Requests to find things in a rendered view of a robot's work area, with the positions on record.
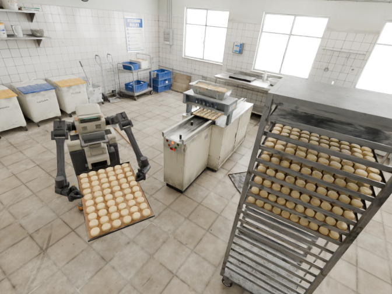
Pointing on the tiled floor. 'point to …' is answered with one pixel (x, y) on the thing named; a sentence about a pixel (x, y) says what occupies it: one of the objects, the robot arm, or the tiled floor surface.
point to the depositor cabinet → (226, 135)
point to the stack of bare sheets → (238, 179)
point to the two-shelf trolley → (133, 79)
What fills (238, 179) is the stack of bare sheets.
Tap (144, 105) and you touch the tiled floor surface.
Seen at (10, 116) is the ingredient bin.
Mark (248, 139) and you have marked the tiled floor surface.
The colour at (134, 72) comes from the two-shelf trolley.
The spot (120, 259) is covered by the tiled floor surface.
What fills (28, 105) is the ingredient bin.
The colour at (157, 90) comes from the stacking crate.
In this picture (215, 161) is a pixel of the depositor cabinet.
